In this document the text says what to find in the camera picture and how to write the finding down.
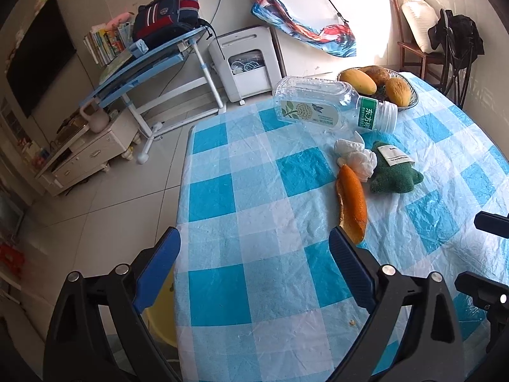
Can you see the colourful hanging bag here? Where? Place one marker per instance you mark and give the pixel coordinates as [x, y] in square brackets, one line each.
[302, 28]

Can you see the cream television cabinet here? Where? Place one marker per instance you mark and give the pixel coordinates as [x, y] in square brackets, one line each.
[91, 155]

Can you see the blue checkered tablecloth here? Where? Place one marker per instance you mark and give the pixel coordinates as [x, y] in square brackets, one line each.
[258, 246]

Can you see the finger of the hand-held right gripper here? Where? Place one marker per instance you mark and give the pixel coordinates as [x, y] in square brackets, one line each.
[493, 223]
[481, 290]

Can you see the beige kettlebell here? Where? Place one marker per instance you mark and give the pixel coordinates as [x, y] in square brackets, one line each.
[95, 119]

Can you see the clear plastic bottle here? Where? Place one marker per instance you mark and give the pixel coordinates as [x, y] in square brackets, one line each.
[310, 103]

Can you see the pink plush toy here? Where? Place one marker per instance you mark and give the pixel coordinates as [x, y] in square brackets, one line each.
[119, 19]

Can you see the blue study desk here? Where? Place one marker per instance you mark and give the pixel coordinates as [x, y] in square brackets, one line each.
[151, 63]

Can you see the curved orange peel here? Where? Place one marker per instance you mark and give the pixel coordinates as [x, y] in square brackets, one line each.
[352, 203]

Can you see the black folding chair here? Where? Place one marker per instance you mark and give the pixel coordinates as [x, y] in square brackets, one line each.
[457, 75]

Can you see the black television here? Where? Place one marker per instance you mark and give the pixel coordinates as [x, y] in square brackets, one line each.
[39, 55]

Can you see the white pillow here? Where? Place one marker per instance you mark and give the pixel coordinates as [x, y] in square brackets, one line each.
[417, 20]

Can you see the white floor appliance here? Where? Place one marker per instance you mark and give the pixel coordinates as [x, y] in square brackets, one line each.
[246, 59]

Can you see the brown mango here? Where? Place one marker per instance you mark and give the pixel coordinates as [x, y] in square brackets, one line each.
[377, 74]

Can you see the black clothing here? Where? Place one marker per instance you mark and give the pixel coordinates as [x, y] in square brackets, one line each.
[457, 32]

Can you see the dark fruit bowl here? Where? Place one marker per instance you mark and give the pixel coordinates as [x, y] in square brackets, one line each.
[412, 101]

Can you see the row of books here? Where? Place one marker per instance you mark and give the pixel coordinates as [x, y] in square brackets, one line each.
[105, 45]

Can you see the green plush toy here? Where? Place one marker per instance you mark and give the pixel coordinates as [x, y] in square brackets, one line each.
[391, 179]

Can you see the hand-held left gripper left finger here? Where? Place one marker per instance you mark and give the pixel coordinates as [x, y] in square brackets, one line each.
[157, 266]

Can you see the yellow mango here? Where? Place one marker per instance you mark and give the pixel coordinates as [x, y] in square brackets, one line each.
[398, 91]
[358, 81]

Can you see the yellow stool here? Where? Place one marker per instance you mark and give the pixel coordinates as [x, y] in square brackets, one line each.
[163, 322]

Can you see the navy striped backpack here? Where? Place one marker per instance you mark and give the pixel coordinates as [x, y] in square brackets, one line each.
[167, 16]

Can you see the white tissue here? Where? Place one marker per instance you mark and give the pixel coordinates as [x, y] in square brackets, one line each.
[360, 159]

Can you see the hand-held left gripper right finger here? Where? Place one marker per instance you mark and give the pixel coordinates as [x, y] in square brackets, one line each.
[352, 270]

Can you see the wooden chair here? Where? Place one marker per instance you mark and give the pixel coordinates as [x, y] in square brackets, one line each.
[411, 57]

